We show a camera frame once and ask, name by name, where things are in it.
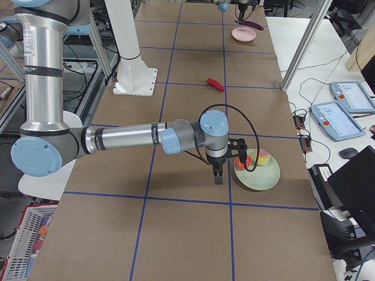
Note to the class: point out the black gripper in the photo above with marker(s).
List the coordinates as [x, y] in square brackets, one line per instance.
[216, 161]
[242, 7]

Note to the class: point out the purple eggplant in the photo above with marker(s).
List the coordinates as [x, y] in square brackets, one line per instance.
[251, 24]

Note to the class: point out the red pomegranate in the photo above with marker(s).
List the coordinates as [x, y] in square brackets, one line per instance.
[241, 164]

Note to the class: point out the pink yellow peach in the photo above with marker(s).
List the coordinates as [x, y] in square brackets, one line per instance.
[263, 157]

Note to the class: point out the red chili pepper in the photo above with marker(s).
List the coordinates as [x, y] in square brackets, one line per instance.
[214, 83]

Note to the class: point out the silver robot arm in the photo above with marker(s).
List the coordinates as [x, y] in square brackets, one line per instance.
[47, 143]
[223, 5]

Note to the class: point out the pink plate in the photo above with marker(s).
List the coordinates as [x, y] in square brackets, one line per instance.
[243, 34]

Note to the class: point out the green plate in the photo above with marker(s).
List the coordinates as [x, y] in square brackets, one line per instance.
[262, 178]

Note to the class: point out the near teach pendant tablet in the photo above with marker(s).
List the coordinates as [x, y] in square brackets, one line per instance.
[336, 121]

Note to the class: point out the teach pendant tablet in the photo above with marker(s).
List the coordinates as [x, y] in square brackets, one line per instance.
[353, 97]
[336, 121]

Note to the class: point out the black computer mouse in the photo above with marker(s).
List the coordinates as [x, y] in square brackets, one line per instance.
[348, 153]

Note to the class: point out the far teach pendant tablet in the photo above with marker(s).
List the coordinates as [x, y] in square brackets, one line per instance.
[353, 97]

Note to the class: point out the white plastic basket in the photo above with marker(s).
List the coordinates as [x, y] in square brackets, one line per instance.
[27, 242]

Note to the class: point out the aluminium frame post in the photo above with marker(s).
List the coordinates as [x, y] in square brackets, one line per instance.
[307, 38]

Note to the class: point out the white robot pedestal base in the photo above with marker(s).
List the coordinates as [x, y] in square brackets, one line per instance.
[134, 77]

